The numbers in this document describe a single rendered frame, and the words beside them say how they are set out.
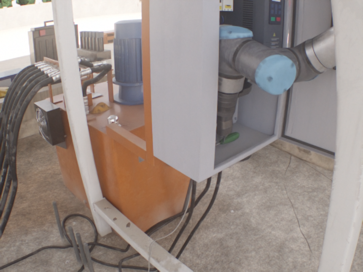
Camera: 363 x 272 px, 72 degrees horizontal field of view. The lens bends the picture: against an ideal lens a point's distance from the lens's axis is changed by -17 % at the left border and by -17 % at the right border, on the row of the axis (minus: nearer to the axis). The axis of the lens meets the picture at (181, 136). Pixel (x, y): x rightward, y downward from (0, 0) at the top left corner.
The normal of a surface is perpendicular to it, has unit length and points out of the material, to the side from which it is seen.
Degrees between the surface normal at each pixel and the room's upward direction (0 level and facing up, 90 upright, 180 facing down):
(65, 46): 91
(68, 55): 91
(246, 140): 0
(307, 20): 90
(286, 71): 103
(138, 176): 90
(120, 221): 0
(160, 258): 0
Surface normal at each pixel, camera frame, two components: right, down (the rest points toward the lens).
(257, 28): -0.61, 0.34
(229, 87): -0.03, 0.62
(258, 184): 0.00, -0.90
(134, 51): 0.17, 0.42
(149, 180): 0.72, 0.30
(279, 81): 0.46, 0.58
